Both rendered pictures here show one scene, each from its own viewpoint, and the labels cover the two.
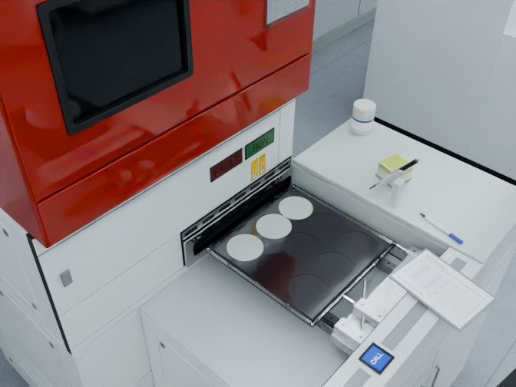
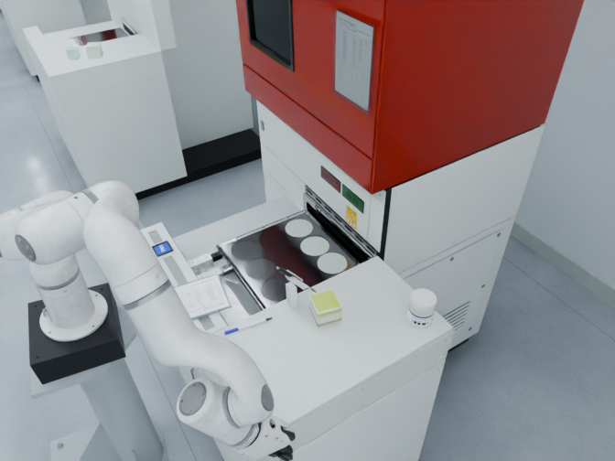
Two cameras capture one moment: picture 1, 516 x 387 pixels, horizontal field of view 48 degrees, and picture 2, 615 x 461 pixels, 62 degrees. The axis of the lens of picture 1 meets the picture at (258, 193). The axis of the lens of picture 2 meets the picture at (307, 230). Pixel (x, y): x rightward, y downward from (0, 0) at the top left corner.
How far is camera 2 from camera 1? 2.01 m
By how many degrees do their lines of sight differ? 75
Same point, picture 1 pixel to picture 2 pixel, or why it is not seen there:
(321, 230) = (299, 272)
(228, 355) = (232, 225)
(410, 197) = (296, 321)
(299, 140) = not seen: outside the picture
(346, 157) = (372, 293)
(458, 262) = (209, 326)
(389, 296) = not seen: hidden behind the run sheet
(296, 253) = (282, 251)
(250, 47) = (325, 95)
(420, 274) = (208, 292)
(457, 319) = not seen: hidden behind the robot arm
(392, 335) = (173, 263)
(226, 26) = (310, 60)
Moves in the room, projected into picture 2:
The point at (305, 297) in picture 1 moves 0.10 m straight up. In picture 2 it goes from (240, 247) to (236, 225)
